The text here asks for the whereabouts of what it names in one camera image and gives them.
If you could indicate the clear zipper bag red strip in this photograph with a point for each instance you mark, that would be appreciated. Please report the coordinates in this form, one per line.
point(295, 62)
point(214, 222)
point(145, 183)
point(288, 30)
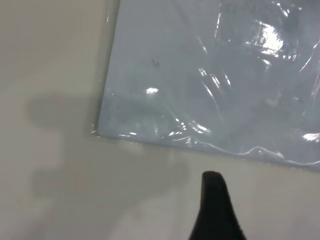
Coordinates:
point(200, 75)

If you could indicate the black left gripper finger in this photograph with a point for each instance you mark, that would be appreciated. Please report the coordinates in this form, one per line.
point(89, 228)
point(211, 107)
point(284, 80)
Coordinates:
point(215, 215)

